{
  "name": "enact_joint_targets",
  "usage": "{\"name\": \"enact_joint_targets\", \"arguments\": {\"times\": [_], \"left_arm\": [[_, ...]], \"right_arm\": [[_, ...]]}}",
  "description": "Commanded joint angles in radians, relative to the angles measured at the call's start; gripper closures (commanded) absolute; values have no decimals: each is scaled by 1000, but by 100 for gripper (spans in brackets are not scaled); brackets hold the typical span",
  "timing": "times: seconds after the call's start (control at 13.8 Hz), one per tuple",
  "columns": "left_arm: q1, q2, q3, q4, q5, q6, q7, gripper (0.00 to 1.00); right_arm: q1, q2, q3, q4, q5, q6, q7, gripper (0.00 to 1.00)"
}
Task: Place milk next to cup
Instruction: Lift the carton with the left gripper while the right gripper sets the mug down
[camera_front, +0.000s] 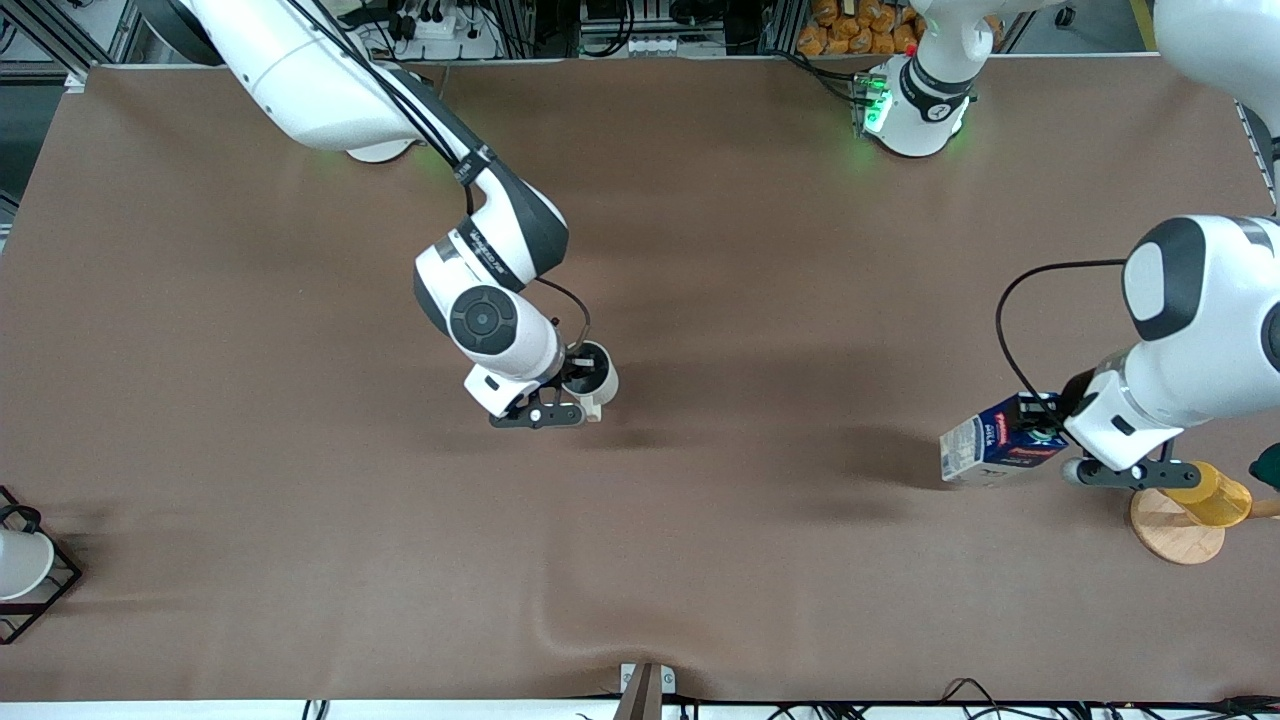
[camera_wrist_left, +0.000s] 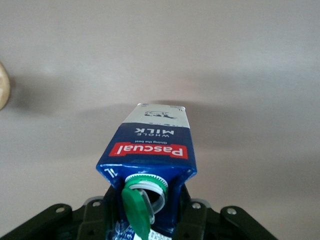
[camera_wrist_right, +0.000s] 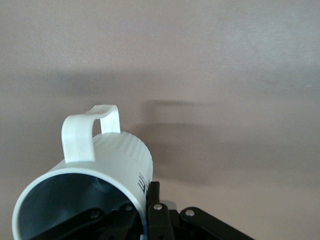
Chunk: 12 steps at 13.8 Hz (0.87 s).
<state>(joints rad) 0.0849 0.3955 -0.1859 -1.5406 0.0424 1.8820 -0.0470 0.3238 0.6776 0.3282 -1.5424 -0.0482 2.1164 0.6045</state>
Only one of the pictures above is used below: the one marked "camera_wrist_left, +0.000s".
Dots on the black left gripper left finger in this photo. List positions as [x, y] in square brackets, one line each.
[95, 217]

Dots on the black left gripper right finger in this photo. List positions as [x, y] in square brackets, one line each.
[192, 220]

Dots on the blue white milk carton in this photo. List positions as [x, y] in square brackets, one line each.
[150, 135]

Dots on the round wooden stand base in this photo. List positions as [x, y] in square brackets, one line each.
[3, 87]

